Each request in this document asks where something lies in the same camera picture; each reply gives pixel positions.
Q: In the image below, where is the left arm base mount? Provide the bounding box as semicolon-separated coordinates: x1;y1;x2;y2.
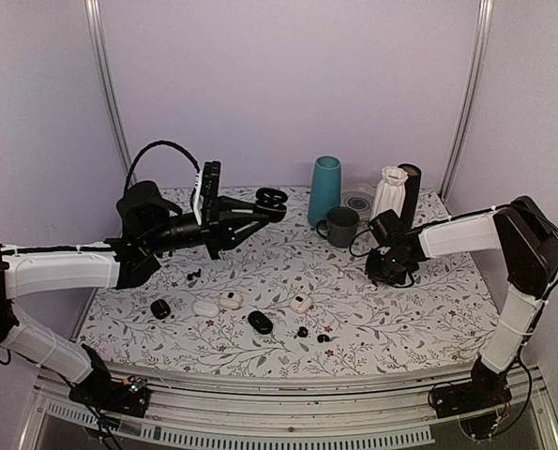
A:
68;373;151;418

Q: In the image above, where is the white open earbud case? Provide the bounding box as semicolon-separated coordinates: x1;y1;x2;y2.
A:
219;292;244;310

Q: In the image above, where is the aluminium frame post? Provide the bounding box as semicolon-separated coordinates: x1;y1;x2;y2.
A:
438;0;494;203
84;0;130;173

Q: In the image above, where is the black earbud pair left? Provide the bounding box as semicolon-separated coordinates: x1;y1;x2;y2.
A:
187;270;202;281

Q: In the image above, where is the black round earbud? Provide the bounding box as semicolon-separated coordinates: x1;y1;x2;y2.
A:
296;327;308;338

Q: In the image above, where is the teal tall vase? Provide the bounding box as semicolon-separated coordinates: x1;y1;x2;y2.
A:
308;156;341;227

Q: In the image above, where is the left aluminium frame post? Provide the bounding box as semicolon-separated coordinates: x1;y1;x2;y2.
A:
84;0;130;173

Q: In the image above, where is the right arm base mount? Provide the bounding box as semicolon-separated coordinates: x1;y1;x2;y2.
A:
428;360;512;418

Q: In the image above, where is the white closed earbud case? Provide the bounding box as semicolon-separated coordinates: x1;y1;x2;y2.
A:
192;301;219;318

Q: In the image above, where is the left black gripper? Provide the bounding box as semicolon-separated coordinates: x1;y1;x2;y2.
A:
143;195;269;259

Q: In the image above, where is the black earbud charging case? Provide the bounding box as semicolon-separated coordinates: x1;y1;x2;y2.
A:
254;187;288;222

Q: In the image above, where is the black oval earbud case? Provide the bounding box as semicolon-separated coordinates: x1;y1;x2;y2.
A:
248;311;273;335

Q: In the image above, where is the black small earbud case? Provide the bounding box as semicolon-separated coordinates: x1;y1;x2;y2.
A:
150;299;171;320

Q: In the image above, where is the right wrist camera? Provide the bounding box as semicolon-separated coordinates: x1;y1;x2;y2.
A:
369;209;406;246

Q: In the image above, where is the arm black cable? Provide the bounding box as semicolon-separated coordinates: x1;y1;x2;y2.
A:
126;139;201;188
348;229;415;288

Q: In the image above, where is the dark grey mug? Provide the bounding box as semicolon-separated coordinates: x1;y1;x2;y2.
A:
315;206;360;248

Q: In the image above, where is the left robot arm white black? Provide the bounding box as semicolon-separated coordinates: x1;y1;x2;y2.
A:
0;181;287;407

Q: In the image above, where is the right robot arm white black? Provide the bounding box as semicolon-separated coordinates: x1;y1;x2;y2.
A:
365;196;558;409

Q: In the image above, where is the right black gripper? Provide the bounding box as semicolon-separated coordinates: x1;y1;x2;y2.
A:
365;248;411;285

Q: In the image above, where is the right aluminium frame post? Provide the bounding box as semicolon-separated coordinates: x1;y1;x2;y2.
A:
438;0;494;203

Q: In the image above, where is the front aluminium rail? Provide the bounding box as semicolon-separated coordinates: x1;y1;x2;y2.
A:
19;365;558;449

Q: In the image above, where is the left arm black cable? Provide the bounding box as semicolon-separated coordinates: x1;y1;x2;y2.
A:
126;139;201;188

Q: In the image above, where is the dark brown cylinder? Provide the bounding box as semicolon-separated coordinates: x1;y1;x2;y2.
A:
398;163;422;229

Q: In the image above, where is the floral patterned table mat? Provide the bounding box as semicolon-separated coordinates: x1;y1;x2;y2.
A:
78;187;497;379

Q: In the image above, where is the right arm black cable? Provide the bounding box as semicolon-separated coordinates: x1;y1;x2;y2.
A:
348;229;415;288

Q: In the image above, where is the white ribbed vase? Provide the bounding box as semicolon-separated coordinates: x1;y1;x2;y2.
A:
370;166;408;219

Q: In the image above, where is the cream open earbud case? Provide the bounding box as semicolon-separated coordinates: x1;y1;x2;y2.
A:
290;295;313;314

